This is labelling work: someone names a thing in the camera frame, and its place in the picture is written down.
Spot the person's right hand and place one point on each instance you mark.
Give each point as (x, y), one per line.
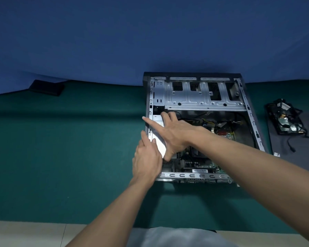
(179, 136)

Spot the person's left hand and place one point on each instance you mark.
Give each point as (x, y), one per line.
(146, 163)

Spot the person's right thumb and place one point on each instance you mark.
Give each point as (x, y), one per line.
(172, 153)

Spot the person's right middle finger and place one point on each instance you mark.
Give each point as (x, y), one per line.
(165, 117)

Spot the person's left thumb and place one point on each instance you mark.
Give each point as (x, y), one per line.
(154, 143)

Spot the silver power supply unit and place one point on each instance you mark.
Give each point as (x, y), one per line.
(160, 145)

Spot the person's left forearm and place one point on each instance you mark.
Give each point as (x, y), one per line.
(113, 216)

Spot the person's right forearm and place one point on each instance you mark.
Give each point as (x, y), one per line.
(260, 174)

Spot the green motherboard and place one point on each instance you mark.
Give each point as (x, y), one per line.
(194, 163)

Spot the silver metal drive cage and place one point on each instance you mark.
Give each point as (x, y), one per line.
(195, 99)

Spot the person's grey shirt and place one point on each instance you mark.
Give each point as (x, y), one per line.
(177, 237)

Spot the open black computer case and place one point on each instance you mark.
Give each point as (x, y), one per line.
(251, 118)

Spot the green table cloth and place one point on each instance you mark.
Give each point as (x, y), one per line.
(67, 156)

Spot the blue backdrop cloth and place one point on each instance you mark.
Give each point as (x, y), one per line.
(118, 35)

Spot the small white label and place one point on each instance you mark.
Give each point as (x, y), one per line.
(276, 154)

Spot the flat black box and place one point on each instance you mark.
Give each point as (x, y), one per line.
(46, 87)

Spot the dark grey case side panel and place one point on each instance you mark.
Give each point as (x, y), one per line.
(298, 151)

